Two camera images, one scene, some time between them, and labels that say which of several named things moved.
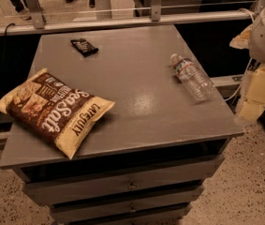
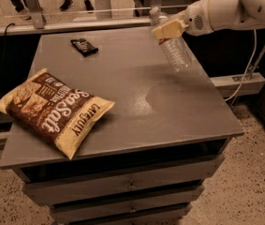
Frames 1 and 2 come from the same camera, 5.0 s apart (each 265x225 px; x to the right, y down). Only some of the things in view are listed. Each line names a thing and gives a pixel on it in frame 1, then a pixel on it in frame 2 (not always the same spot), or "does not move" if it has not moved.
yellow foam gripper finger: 260,87 → 169,30
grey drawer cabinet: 148,160 does not move
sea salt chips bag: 53,110 does not move
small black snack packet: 85,48 does not move
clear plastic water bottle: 197,83 → 175,48
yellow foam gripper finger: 243,39 → 173,17
